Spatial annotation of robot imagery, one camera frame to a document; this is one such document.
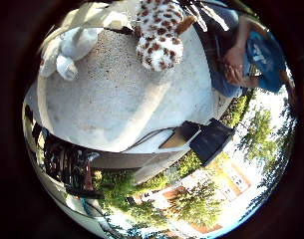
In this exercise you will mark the white brown spotted plush toy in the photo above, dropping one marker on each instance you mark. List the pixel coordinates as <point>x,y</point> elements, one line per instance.
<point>159,36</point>

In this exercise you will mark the grey white plush toy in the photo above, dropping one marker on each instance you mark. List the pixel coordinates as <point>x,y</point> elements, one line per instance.
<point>75,45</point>

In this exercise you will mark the person in blue shirt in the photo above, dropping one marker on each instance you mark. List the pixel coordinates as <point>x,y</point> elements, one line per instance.
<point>257,56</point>

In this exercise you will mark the black box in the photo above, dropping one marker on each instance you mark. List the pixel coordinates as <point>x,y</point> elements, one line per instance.
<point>211,141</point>

